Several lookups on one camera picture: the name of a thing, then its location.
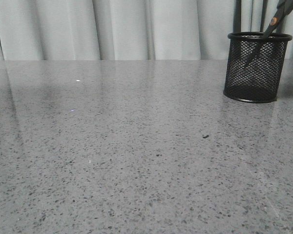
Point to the grey and orange scissors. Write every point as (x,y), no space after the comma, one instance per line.
(284,8)

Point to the black mesh pen bucket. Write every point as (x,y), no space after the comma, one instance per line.
(254,66)

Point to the white curtain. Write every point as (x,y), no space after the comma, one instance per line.
(126,29)

